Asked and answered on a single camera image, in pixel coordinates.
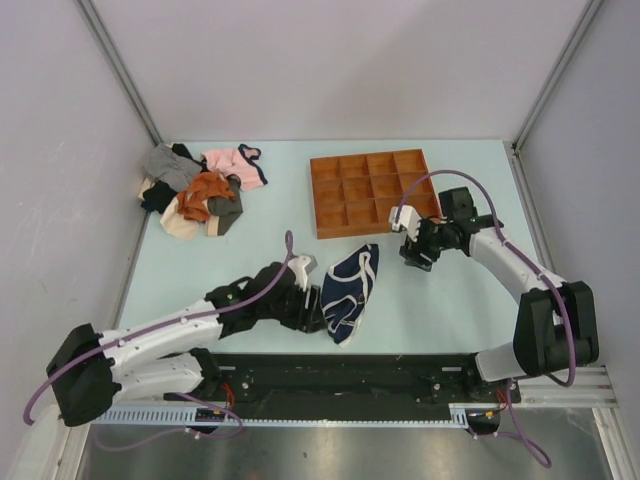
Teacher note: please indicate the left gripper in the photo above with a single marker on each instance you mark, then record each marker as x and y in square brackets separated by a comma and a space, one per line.
[306, 318]

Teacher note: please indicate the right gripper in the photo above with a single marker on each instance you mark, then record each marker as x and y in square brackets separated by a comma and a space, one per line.
[412, 250]

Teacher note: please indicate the navy underwear with white trim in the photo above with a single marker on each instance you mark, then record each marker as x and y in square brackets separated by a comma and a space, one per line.
[346, 290]

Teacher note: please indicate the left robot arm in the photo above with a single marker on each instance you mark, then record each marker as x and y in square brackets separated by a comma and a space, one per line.
[171, 357]

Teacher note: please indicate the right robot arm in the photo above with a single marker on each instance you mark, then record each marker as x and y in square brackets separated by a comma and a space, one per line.
[555, 328]

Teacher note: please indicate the olive and beige underwear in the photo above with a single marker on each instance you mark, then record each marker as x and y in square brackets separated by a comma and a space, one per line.
[224, 212]

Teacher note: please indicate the orange underwear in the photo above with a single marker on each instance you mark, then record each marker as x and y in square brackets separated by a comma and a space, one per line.
[192, 202]

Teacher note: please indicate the cream underwear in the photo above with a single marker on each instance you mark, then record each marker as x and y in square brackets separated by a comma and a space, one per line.
[176, 225]

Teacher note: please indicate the pink underwear with navy trim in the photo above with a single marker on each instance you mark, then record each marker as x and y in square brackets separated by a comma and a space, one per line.
[241, 162]

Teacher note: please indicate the black underwear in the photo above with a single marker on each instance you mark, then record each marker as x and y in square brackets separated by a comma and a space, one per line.
[158, 197]

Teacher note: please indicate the grey ribbed underwear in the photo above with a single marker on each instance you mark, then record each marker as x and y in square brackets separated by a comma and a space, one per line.
[176, 171]

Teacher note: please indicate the wooden compartment tray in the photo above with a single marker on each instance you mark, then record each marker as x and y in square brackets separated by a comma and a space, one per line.
[353, 194]

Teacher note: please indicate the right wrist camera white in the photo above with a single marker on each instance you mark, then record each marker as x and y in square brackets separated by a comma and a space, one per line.
[405, 218]

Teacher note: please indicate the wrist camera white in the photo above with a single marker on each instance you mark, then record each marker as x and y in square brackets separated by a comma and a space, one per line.
[302, 266]
[405, 218]

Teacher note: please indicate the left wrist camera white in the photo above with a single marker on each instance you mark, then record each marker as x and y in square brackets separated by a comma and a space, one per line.
[302, 266]

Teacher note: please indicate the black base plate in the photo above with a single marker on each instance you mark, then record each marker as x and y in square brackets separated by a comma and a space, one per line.
[436, 379]

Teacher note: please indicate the aluminium corner post right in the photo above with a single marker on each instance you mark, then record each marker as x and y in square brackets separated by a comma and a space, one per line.
[578, 34]

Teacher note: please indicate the aluminium corner post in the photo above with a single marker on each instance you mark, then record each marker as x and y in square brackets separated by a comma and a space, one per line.
[107, 46]
[578, 34]

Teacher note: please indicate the grey slotted cable duct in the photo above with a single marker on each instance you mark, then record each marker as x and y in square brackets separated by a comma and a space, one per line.
[192, 416]

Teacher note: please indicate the aluminium rail front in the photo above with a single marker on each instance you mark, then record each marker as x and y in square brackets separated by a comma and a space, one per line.
[591, 389]

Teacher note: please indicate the aluminium corner post left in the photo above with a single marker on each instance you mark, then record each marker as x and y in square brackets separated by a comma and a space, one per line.
[107, 46]

